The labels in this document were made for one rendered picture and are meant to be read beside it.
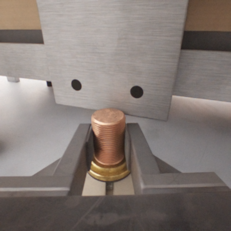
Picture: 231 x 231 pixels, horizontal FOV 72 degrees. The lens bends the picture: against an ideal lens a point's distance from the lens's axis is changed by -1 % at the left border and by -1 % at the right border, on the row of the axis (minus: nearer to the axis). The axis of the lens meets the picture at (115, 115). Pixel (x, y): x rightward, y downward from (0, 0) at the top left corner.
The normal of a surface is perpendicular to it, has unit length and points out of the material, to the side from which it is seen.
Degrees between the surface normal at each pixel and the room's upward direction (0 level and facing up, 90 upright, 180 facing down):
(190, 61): 90
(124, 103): 90
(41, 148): 180
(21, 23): 90
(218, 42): 90
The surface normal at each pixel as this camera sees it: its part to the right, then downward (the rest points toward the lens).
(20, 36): -0.32, 0.47
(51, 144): 0.00, -0.87
